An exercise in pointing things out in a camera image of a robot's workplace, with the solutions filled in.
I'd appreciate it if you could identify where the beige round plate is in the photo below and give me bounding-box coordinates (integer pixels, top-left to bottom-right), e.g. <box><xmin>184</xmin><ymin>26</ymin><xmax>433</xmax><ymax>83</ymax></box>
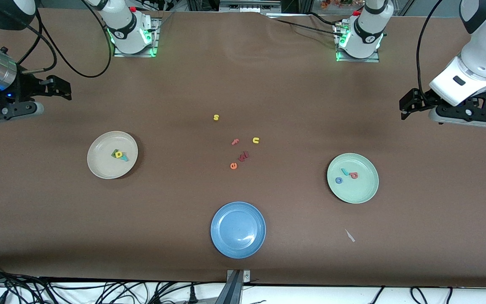
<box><xmin>87</xmin><ymin>131</ymin><xmax>139</xmax><ymax>179</ymax></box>

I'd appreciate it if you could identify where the green round plate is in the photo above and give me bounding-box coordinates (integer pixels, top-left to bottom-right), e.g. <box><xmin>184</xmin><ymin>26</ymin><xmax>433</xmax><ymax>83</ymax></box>
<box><xmin>327</xmin><ymin>153</ymin><xmax>379</xmax><ymax>204</ymax></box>

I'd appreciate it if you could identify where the orange decorative foliage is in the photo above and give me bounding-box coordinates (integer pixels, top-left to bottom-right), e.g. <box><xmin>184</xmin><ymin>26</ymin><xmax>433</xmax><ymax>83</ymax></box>
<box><xmin>321</xmin><ymin>0</ymin><xmax>366</xmax><ymax>9</ymax></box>

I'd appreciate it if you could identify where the brown table cover sheet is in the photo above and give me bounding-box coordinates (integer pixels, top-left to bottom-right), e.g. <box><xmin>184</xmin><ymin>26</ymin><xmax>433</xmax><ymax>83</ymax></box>
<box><xmin>0</xmin><ymin>8</ymin><xmax>486</xmax><ymax>288</ymax></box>

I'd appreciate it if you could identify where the silver metal box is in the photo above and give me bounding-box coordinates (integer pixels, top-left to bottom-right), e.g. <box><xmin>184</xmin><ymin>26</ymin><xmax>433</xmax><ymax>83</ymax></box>
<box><xmin>220</xmin><ymin>0</ymin><xmax>281</xmax><ymax>13</ymax></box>

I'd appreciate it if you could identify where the blue round plate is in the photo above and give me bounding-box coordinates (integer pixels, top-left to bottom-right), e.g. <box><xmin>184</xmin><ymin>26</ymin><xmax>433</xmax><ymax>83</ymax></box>
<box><xmin>211</xmin><ymin>201</ymin><xmax>266</xmax><ymax>259</ymax></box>

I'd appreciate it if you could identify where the dark aluminium pole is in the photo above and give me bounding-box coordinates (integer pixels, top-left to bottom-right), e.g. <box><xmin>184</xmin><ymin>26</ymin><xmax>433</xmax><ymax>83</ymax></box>
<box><xmin>215</xmin><ymin>271</ymin><xmax>243</xmax><ymax>304</ymax></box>

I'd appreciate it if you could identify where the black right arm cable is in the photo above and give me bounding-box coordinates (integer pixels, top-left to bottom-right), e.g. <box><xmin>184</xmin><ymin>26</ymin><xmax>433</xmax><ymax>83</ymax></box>
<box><xmin>15</xmin><ymin>0</ymin><xmax>113</xmax><ymax>79</ymax></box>

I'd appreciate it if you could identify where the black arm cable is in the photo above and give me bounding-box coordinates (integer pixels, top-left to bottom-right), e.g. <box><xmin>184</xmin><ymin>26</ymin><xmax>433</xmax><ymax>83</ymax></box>
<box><xmin>15</xmin><ymin>0</ymin><xmax>113</xmax><ymax>79</ymax></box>
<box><xmin>416</xmin><ymin>0</ymin><xmax>444</xmax><ymax>106</ymax></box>

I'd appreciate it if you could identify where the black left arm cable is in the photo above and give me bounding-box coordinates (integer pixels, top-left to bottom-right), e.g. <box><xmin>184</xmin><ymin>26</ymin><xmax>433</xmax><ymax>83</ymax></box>
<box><xmin>416</xmin><ymin>0</ymin><xmax>444</xmax><ymax>106</ymax></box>

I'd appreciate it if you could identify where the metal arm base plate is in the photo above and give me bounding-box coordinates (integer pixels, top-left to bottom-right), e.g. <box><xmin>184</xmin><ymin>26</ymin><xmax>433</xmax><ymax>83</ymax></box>
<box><xmin>335</xmin><ymin>21</ymin><xmax>381</xmax><ymax>63</ymax></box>
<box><xmin>113</xmin><ymin>18</ymin><xmax>160</xmax><ymax>58</ymax></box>

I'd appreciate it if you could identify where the short black table cable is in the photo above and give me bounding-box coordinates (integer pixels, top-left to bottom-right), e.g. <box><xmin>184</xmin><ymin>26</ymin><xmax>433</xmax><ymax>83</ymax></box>
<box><xmin>307</xmin><ymin>12</ymin><xmax>340</xmax><ymax>26</ymax></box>

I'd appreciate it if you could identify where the long black table cable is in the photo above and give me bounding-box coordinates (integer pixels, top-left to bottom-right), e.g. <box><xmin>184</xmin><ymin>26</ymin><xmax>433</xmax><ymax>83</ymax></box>
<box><xmin>268</xmin><ymin>17</ymin><xmax>345</xmax><ymax>38</ymax></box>

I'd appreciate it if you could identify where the silver metal mounting bracket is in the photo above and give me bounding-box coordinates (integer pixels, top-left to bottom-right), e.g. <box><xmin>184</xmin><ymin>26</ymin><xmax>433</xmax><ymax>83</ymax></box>
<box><xmin>227</xmin><ymin>269</ymin><xmax>251</xmax><ymax>282</ymax></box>

